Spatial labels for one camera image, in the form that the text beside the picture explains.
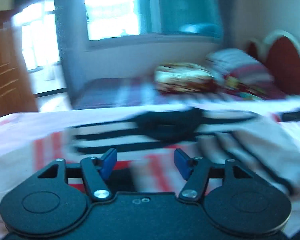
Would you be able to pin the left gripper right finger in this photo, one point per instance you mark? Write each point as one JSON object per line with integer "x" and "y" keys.
{"x": 235, "y": 199}

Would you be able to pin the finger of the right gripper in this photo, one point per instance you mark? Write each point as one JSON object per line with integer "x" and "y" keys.
{"x": 290, "y": 116}

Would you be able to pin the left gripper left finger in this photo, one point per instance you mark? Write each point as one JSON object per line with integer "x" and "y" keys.
{"x": 57, "y": 197}

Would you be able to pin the striped knit sweater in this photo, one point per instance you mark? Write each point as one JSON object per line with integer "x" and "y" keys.
{"x": 145, "y": 144}

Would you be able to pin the red heart-shaped headboard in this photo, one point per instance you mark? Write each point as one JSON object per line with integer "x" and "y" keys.
{"x": 279, "y": 51}

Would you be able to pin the white floral bed sheet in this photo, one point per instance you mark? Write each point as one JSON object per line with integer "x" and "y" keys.
{"x": 30, "y": 140}

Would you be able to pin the striped pillow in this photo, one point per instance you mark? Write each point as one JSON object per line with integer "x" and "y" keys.
{"x": 240, "y": 74}

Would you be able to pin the brown wooden door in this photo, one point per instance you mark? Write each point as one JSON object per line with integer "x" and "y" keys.
{"x": 15, "y": 88}

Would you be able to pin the purple striped mattress cover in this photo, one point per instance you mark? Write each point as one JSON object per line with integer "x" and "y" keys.
{"x": 119, "y": 92}

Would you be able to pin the folded patterned blanket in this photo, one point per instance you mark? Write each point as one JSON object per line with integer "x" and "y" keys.
{"x": 183, "y": 77}

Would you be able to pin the grey curtain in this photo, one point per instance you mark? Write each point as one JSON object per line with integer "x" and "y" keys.
{"x": 72, "y": 39}

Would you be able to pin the window with teal curtain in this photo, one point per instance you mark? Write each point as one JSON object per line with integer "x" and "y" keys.
{"x": 112, "y": 23}

